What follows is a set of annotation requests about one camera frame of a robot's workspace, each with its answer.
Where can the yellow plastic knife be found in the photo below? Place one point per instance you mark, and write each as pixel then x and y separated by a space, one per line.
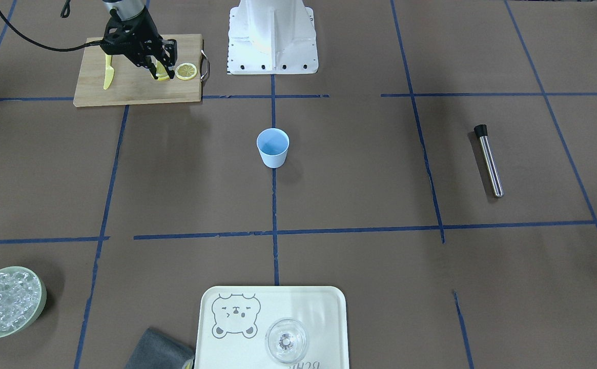
pixel 109 72

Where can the cream bear serving tray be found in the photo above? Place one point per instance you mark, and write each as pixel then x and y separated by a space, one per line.
pixel 234 320

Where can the clear wine glass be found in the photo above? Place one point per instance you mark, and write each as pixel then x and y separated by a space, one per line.
pixel 287 341

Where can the lemon slice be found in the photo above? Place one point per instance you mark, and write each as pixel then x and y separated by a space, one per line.
pixel 162 73
pixel 186 71

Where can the green bowl of ice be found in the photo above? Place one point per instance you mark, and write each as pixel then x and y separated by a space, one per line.
pixel 22 299

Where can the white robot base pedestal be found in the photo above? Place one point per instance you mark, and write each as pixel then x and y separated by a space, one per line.
pixel 272 37

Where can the folded grey cloth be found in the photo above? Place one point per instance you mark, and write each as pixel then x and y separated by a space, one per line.
pixel 157 350

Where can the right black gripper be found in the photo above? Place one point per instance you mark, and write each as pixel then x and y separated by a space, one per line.
pixel 148 36

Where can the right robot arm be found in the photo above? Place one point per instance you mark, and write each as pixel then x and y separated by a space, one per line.
pixel 126 9

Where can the steel muddler black tip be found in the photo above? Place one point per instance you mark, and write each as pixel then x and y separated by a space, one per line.
pixel 481 132

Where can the light blue plastic cup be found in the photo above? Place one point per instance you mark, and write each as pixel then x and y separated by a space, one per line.
pixel 273 146

